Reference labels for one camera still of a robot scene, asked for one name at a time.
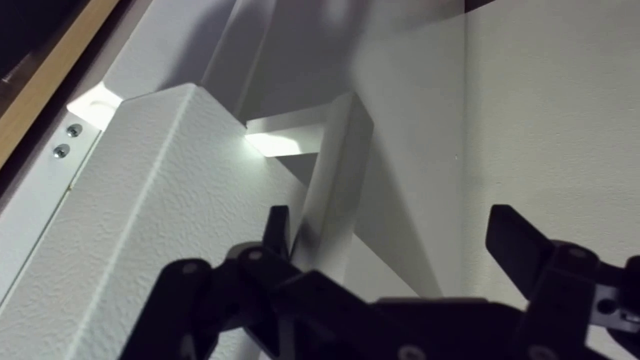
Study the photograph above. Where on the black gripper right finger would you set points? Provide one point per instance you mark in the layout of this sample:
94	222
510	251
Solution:
567	293

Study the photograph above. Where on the white fridge body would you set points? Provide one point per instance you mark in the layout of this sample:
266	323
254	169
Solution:
40	201

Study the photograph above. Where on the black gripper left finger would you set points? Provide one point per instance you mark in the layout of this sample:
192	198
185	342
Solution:
201	293

